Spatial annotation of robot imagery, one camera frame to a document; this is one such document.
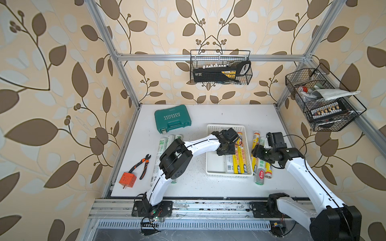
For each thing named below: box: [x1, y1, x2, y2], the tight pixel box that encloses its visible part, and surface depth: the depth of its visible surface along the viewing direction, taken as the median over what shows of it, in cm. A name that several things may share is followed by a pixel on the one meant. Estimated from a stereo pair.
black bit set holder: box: [310, 99, 349, 122], surface depth 68 cm
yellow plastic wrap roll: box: [232, 151, 239, 174], surface depth 88 cm
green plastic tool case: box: [154, 104, 192, 135], surface depth 108 cm
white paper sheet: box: [311, 88, 361, 101], surface depth 64 cm
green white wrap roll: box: [225, 154, 234, 174], surface depth 87 cm
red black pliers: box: [128, 154, 152, 180], surface depth 90 cm
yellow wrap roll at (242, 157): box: [236, 131, 248, 175], surface depth 90 cm
